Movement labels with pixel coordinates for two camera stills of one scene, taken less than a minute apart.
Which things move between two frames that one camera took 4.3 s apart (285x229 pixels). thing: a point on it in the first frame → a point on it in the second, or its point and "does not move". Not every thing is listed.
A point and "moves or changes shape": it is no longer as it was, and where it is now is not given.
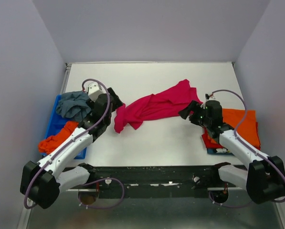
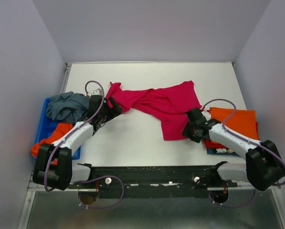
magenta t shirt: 170,101 moves or changes shape
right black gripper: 193,106 → 186,130
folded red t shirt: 209,143 does not move
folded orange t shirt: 248,131 does not move
